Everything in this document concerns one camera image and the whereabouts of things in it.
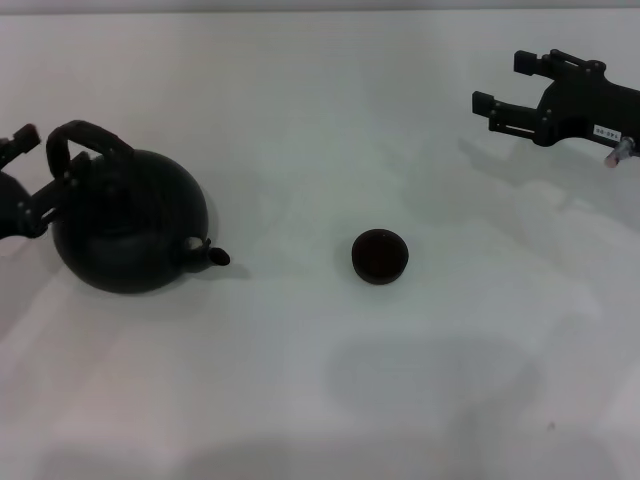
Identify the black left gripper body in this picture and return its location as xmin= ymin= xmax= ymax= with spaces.
xmin=0 ymin=172 xmax=29 ymax=242

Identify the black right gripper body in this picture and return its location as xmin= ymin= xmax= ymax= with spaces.
xmin=533 ymin=77 xmax=640 ymax=151

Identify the black round teapot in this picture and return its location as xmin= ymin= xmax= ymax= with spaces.
xmin=45 ymin=119 xmax=233 ymax=295

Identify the small dark teacup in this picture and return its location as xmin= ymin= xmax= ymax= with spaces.
xmin=351 ymin=228 xmax=411 ymax=287

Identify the silver metal bolt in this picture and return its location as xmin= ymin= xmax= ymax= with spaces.
xmin=603 ymin=137 xmax=636 ymax=169

